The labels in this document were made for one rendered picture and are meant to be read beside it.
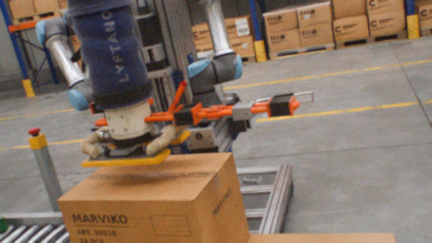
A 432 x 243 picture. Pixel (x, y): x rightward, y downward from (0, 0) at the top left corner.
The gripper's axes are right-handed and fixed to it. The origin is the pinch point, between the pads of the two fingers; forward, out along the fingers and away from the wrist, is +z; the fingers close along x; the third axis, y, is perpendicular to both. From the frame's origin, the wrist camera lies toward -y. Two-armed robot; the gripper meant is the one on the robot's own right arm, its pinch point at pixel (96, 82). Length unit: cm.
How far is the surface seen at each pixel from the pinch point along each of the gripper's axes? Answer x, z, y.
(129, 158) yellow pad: -39, 22, 35
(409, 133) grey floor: 243, 128, 131
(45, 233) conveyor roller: -6, 76, -54
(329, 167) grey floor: 177, 129, 68
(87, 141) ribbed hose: -33.7, 16.2, 13.9
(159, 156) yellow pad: -38, 22, 47
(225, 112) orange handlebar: -29, 11, 71
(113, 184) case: -33, 35, 20
